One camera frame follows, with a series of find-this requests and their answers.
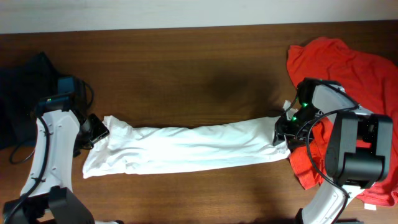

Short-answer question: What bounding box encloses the white printed t-shirt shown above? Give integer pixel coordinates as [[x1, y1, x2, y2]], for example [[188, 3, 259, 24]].
[[83, 116, 290, 179]]

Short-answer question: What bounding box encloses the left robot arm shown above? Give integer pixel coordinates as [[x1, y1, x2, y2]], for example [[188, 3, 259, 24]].
[[2, 77, 109, 224]]

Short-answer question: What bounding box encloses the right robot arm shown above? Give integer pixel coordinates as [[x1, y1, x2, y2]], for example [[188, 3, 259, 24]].
[[272, 78, 393, 224]]

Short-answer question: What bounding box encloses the dark folded clothes pile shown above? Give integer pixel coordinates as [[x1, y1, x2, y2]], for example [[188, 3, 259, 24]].
[[1, 52, 66, 149]]

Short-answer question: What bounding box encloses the red t-shirt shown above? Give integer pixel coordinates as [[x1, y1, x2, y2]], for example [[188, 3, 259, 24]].
[[287, 37, 397, 207]]

